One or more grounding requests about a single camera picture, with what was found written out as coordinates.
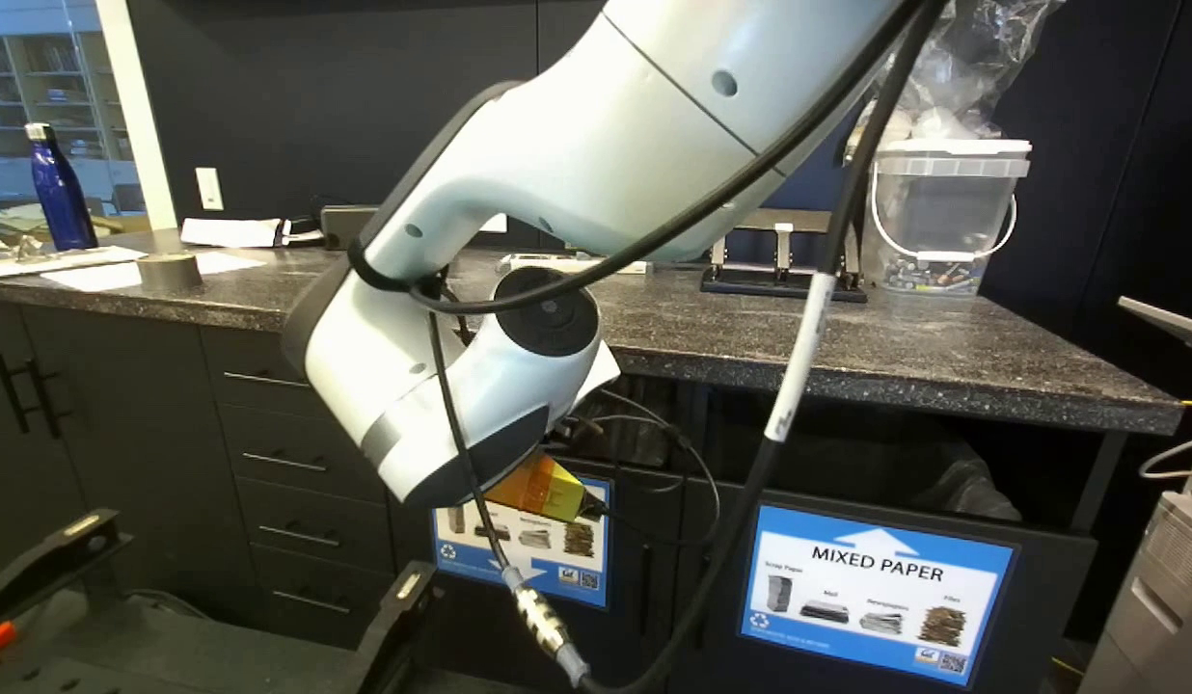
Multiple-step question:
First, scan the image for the large white paper sheet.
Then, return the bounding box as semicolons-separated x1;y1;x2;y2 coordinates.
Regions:
90;247;279;284

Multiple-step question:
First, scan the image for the white wall switch plate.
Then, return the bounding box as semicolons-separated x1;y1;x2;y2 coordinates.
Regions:
194;162;229;215

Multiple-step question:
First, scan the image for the black counter cabinet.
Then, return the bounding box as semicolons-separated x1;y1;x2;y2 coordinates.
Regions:
0;297;1138;694

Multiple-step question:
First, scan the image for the clear plastic bag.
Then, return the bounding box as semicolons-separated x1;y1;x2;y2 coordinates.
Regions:
895;0;1076;170

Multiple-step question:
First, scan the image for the white folded paper stack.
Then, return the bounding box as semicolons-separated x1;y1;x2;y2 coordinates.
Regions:
176;214;288;256

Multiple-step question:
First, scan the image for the mixed paper sign up arrow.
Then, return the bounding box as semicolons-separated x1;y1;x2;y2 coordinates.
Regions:
737;503;1020;692

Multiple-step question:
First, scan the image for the black recycling bin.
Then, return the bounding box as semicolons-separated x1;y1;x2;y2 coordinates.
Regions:
668;476;1102;694

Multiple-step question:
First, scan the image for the black box device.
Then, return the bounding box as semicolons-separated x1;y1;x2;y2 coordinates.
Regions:
317;201;391;250

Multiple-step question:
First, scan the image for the white bookshelf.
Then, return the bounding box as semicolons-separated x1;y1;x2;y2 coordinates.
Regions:
0;0;186;241

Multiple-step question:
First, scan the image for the amber wrist camera box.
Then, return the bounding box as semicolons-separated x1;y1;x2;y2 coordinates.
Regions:
481;450;595;525

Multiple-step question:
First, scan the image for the blue water bottle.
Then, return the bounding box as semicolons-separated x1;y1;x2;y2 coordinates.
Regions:
23;118;100;256

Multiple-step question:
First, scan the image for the black cabinet drawer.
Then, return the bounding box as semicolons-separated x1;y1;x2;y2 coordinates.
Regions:
248;552;395;647
220;414;383;503
197;324;325;429
236;477;414;575

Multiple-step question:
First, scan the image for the black clamp bar orange tip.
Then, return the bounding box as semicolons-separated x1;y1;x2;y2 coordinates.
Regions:
0;507;130;671

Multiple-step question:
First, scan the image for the black camera cable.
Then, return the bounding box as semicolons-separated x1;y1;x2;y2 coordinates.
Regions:
344;0;936;320

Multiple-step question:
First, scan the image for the black cabinet door handle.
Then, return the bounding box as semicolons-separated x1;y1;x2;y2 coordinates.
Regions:
0;351;36;436
26;360;71;445

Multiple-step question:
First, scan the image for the clear plastic bucket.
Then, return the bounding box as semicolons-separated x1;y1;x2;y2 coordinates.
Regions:
860;135;1039;310

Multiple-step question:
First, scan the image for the black bin liner bag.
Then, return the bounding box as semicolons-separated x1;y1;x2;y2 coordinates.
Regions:
580;372;688;476
800;422;1029;528

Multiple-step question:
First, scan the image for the black tilt-out bin door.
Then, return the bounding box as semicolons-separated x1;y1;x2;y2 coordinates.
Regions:
377;436;692;694

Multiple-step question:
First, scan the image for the black bin door handle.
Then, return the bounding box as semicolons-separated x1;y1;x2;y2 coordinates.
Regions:
688;549;717;657
632;537;658;635

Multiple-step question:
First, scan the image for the black cabinet door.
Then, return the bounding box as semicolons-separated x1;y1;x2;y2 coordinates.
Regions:
26;305;260;611
0;305;41;575

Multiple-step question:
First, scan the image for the tape roll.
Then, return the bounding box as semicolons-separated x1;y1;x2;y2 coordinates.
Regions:
136;247;209;294

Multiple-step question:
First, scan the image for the white black handheld device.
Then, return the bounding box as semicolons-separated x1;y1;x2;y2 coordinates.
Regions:
274;221;329;250

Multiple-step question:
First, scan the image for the white printer cable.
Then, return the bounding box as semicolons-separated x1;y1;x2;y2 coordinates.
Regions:
1138;396;1192;489

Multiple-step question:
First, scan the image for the grey office printer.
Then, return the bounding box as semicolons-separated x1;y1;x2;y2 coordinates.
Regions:
1076;294;1192;694

